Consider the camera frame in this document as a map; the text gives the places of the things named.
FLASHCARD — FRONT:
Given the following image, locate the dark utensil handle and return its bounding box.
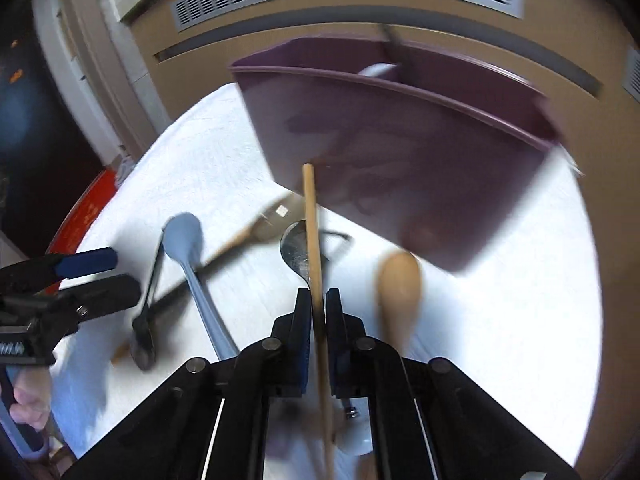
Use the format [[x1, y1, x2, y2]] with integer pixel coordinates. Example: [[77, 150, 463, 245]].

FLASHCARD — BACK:
[[377, 24, 408, 56]]

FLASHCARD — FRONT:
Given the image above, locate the purple plastic bin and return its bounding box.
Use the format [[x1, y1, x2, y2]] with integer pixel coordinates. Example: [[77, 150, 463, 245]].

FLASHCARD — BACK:
[[229, 35, 563, 276]]

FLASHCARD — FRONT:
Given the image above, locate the small grey vent grille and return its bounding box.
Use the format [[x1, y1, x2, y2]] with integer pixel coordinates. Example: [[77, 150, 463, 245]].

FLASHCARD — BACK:
[[622, 50, 640, 102]]

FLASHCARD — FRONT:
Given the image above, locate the wooden chopstick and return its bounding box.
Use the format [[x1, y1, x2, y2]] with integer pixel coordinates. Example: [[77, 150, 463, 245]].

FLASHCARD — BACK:
[[301, 162, 337, 480]]

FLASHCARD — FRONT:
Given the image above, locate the white spoon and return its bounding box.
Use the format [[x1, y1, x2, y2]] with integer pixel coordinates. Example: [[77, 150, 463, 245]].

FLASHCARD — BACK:
[[357, 62, 401, 81]]

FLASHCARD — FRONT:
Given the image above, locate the person's left hand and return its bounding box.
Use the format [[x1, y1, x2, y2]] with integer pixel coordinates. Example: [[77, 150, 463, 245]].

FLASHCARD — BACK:
[[10, 365, 57, 432]]

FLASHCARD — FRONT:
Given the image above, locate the black spoon with cutout handle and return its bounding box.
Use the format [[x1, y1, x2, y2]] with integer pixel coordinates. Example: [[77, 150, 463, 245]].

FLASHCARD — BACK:
[[130, 227, 168, 372]]

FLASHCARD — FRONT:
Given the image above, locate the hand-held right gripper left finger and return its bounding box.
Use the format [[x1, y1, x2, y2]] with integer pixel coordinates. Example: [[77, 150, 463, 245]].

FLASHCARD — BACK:
[[60, 287, 313, 480]]

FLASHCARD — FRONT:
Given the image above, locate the wooden handled utensil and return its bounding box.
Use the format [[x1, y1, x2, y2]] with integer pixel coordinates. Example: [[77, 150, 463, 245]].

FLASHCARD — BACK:
[[111, 202, 301, 363]]

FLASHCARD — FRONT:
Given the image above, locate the metal spoon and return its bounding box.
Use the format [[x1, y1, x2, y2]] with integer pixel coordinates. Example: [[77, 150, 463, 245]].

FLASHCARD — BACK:
[[279, 220, 321, 296]]

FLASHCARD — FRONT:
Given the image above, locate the wooden spoon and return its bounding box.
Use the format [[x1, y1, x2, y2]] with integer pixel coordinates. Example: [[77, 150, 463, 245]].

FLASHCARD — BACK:
[[375, 251, 426, 353]]

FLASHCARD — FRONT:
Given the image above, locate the white door frame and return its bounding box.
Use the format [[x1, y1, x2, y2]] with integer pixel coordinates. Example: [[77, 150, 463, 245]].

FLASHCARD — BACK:
[[32, 0, 171, 166]]

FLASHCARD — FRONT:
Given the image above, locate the red round tray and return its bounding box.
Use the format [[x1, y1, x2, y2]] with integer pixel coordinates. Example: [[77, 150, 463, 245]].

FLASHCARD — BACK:
[[45, 167, 123, 261]]

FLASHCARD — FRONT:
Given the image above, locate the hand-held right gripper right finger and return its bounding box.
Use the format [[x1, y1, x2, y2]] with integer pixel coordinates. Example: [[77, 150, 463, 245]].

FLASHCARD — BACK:
[[325, 287, 583, 480]]

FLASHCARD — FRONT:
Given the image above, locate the black wire utensil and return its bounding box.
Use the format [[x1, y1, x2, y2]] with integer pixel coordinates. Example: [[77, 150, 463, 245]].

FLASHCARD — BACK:
[[150, 229, 353, 313]]

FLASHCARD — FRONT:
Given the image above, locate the light blue plastic spoon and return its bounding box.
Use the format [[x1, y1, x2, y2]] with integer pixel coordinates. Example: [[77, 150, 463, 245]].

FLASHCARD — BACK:
[[162, 212, 241, 361]]

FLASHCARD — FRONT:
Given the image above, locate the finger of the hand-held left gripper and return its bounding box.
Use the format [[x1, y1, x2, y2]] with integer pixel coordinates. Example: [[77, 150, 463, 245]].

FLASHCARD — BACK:
[[0, 246, 119, 291], [30, 274, 142, 336]]

